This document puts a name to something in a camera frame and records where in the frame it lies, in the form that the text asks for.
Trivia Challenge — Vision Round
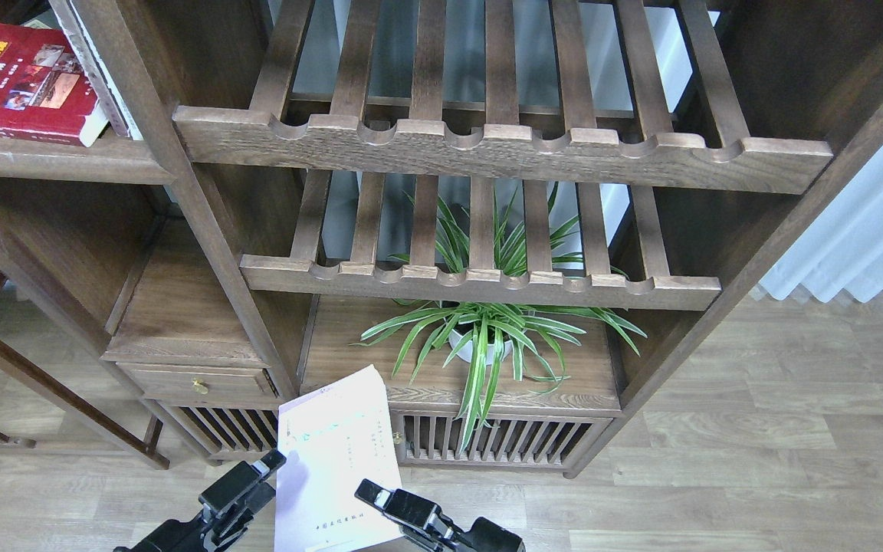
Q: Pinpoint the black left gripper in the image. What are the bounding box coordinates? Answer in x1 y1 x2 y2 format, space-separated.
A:
113 448 285 551

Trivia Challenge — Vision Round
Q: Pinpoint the dark wooden side furniture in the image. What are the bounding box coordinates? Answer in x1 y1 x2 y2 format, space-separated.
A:
0 230 172 470

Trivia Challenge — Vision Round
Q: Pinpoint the black yellow cover book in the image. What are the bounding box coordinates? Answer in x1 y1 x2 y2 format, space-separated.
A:
23 11 58 29

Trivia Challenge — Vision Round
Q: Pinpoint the brass drawer knob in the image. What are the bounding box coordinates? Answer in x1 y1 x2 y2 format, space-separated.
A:
192 378 209 395

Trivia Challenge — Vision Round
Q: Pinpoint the white pleated curtain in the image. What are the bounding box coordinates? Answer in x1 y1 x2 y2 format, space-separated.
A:
756 146 883 303

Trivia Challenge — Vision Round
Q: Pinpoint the white plant pot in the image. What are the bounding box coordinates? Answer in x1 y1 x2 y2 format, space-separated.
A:
448 322 514 366

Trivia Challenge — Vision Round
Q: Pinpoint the white lavender book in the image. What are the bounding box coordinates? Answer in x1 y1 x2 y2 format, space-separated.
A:
274 366 402 551

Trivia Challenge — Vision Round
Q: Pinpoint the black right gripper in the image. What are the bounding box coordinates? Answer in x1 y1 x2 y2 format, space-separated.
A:
355 478 526 551

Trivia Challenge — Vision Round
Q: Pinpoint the green spider plant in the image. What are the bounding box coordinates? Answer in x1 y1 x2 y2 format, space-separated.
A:
353 199 648 453

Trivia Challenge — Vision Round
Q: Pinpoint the dark wooden bookshelf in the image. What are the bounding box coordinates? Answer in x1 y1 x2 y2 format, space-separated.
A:
0 1 883 478

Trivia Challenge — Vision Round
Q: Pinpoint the red cover book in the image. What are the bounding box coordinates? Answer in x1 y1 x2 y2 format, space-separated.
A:
0 22 108 146

